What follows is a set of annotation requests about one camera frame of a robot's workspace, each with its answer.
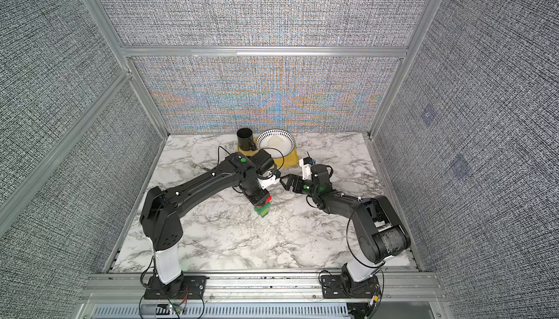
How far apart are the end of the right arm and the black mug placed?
338 millimetres

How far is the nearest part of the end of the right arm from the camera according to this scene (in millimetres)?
734

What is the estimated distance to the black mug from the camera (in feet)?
3.60
